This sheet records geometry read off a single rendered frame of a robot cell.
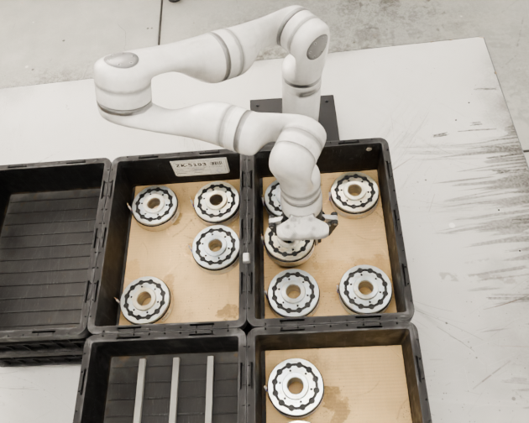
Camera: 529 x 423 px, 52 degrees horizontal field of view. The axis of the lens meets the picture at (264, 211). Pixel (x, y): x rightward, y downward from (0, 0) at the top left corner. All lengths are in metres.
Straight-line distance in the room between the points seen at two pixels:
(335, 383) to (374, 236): 0.32
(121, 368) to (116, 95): 0.54
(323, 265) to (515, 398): 0.46
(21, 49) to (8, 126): 1.41
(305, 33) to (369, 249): 0.46
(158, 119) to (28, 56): 2.20
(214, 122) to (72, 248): 0.56
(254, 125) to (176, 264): 0.45
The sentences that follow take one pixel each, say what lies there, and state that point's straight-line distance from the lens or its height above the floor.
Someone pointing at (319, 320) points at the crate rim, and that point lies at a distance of 0.99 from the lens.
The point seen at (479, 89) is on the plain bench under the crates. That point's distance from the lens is 1.61.
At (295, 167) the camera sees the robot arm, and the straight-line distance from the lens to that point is 0.80.
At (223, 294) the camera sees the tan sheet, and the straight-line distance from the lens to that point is 1.13.
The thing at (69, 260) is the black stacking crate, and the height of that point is 0.83.
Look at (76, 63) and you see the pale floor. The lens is 2.93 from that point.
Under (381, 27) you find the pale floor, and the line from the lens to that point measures 2.79.
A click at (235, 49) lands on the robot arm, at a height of 1.17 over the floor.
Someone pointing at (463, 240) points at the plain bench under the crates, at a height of 0.70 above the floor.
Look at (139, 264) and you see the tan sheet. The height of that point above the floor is 0.83.
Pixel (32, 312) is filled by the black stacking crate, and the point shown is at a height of 0.83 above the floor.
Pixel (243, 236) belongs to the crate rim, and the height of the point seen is 0.92.
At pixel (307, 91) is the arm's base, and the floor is 0.93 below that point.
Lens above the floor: 1.87
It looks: 60 degrees down
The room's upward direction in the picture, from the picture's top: 12 degrees counter-clockwise
